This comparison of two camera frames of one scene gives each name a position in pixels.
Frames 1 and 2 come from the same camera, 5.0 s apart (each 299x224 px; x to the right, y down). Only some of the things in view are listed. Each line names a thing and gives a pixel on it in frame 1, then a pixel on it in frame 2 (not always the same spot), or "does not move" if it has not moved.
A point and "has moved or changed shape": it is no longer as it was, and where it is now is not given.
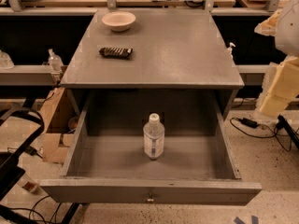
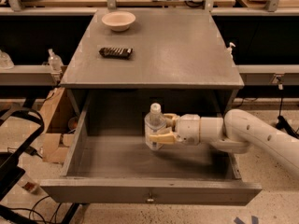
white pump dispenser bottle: (229, 49) does not move
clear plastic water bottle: (153, 137) has moved or changed shape
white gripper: (288, 32) to (188, 129)
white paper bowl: (119, 21) does not move
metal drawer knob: (149, 199) does not move
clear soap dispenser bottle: (54, 61) does not move
